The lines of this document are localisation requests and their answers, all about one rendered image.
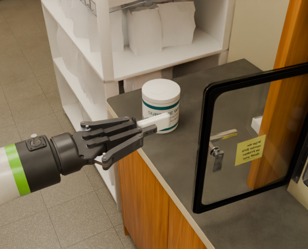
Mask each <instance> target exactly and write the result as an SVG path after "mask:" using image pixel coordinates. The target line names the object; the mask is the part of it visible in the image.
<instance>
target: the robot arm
mask: <svg viewBox="0 0 308 249"><path fill-rule="evenodd" d="M170 121H171V116H170V115H169V114H168V113H167V112H166V113H163V114H160V115H157V116H154V117H150V118H144V119H141V120H138V121H136V118H135V117H132V120H130V118H129V117H127V116H126V117H119V118H113V119H106V120H100V121H94V122H88V121H82V122H80V126H81V128H80V130H79V131H77V132H75V133H74V134H72V135H71V134H70V133H69V132H66V133H62V134H59V135H56V136H53V137H51V139H50V141H49V140H48V138H47V136H46V135H44V134H43V135H40V136H37V135H36V134H32V135H31V138H30V139H27V140H24V141H20V142H17V143H14V144H11V145H7V146H4V147H1V148H0V206H2V205H4V204H6V203H8V202H10V201H12V200H14V199H17V198H19V197H22V196H25V195H27V194H30V193H32V192H35V191H38V190H41V189H44V188H46V187H49V186H52V185H55V184H57V183H60V181H61V177H60V174H62V175H64V176H66V175H69V174H72V173H74V172H77V171H79V170H81V168H82V167H83V166H85V165H93V164H95V163H96V164H99V165H101V166H102V168H103V170H108V169H109V168H110V167H111V166H112V165H113V164H114V163H115V162H117V161H119V160H120V159H122V158H124V157H125V156H127V155H129V154H131V153H132V152H134V151H136V150H137V149H139V148H141V147H142V146H143V138H144V137H147V136H149V135H152V134H155V133H157V131H160V130H162V129H165V128H168V127H170ZM123 122H124V123H123Z"/></svg>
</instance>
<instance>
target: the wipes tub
mask: <svg viewBox="0 0 308 249"><path fill-rule="evenodd" d="M179 102H180V87H179V85H178V84H177V83H175V82H173V81H171V80H167V79H154V80H150V81H148V82H146V83H145V84H144V85H143V87H142V117H143V119H144V118H150V117H154V116H157V115H160V114H163V113H166V112H167V113H168V114H169V115H170V116H171V121H170V127H168V128H165V129H162V130H160V131H157V133H160V134H162V133H168V132H171V131H173V130H174V129H175V128H176V127H177V125H178V117H179Z"/></svg>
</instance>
